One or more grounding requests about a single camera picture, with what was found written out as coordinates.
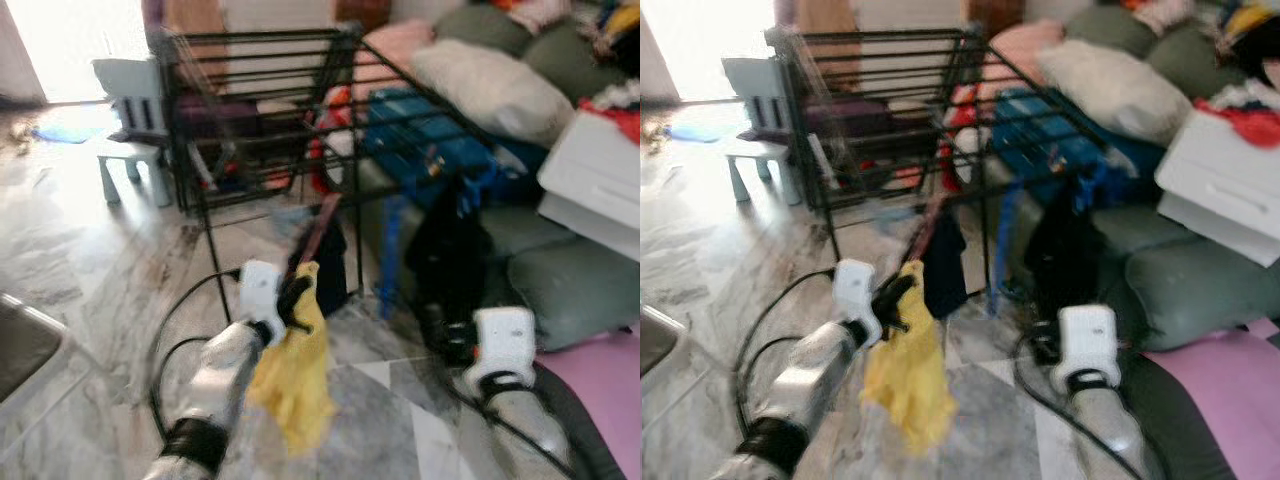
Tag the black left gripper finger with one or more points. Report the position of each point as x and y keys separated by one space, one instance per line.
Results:
x=898 y=288
x=904 y=315
x=305 y=315
x=300 y=288

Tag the yellow shirt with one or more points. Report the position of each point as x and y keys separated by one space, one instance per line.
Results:
x=905 y=380
x=290 y=380

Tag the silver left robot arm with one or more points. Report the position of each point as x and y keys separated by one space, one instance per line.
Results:
x=800 y=385
x=215 y=380

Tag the pink hanger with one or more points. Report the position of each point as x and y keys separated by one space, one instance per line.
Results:
x=928 y=225
x=318 y=225

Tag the dark navy garment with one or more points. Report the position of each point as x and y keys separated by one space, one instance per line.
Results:
x=945 y=270
x=330 y=270

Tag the black garment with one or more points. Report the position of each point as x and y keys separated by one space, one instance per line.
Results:
x=445 y=260
x=1060 y=250

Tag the black metal drying rack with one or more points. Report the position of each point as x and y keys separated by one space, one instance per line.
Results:
x=354 y=150
x=982 y=150

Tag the pink foam mat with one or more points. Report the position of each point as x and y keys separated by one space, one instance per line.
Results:
x=600 y=400
x=1230 y=400

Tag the blue plastic box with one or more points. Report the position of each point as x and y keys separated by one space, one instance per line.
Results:
x=420 y=130
x=1045 y=130

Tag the white drawer unit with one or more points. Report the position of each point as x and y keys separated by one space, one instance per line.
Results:
x=595 y=170
x=1220 y=180

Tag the pale plastic child chair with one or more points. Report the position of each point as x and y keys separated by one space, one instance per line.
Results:
x=752 y=80
x=125 y=80

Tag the beige pillow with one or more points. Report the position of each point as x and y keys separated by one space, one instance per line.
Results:
x=1115 y=90
x=490 y=90

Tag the pink pillow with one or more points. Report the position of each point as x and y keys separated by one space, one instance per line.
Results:
x=1020 y=50
x=395 y=50

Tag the blue door mat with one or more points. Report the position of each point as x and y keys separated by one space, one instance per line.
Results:
x=695 y=128
x=65 y=122

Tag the red garment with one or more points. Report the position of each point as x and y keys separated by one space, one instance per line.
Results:
x=615 y=118
x=1250 y=120

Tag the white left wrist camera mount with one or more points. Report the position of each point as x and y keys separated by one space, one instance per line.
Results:
x=260 y=290
x=855 y=290

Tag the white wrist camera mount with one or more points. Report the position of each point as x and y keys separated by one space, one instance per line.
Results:
x=505 y=340
x=260 y=290
x=855 y=290
x=1088 y=340

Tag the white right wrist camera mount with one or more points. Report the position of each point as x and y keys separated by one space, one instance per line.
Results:
x=505 y=340
x=1088 y=340

